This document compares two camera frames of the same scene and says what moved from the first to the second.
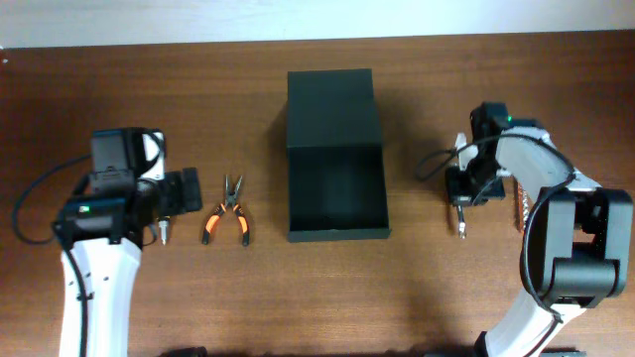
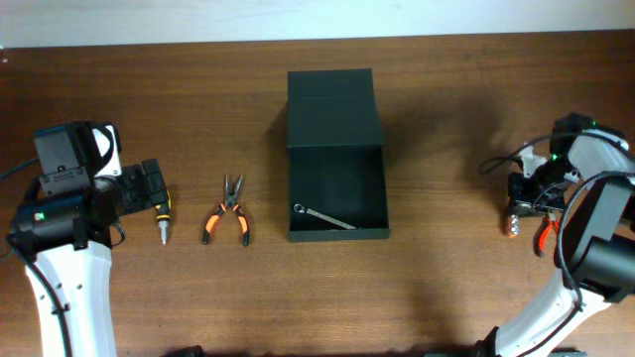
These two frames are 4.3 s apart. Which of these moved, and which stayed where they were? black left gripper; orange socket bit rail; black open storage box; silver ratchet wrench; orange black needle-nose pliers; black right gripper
Moved: black right gripper; silver ratchet wrench; black left gripper; orange socket bit rail
Stayed: black open storage box; orange black needle-nose pliers
